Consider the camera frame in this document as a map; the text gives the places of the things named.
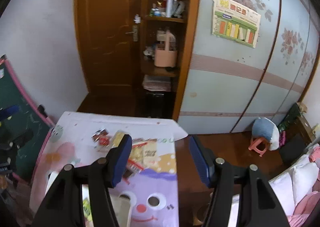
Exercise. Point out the pink basket with handle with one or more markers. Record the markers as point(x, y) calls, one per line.
point(165, 50)

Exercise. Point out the green chalkboard pink frame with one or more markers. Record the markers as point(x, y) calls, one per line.
point(29, 116)

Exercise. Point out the pink small stool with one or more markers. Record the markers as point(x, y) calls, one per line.
point(260, 145)

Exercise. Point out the white pillow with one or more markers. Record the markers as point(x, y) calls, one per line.
point(282, 187)

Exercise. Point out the shelf top bottles clutter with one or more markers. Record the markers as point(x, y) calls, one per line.
point(168, 9)

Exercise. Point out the blue white plush toy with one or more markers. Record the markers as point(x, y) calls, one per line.
point(263, 127)

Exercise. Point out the pink blanket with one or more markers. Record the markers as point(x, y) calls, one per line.
point(305, 184)

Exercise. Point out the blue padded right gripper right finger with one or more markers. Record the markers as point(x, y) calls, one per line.
point(258, 204)

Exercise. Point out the brown wooden door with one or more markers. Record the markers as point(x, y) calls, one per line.
point(109, 58)

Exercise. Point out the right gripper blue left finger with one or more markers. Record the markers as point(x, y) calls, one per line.
point(9, 111)

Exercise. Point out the folded towels stack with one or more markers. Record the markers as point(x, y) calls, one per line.
point(156, 83)

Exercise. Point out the silver door handle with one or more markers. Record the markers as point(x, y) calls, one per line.
point(133, 33)

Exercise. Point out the wall calendar poster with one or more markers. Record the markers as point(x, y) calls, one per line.
point(234, 21)

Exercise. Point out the beige soda cracker pack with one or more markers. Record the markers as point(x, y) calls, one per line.
point(144, 152)

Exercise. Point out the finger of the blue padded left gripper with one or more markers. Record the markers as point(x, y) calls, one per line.
point(63, 206)

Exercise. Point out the wooden shelf unit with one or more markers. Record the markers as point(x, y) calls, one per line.
point(165, 104)

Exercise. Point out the white plastic tray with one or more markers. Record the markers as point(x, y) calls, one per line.
point(121, 206)

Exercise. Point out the red white cookies pack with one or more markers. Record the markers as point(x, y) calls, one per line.
point(135, 162)

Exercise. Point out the cartoon printed tablecloth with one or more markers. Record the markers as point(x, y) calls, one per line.
point(153, 193)

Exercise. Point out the clear bag rice crisps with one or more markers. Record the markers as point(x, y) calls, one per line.
point(116, 139)

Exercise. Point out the brown chocolate snack packet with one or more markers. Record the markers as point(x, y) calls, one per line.
point(102, 139)

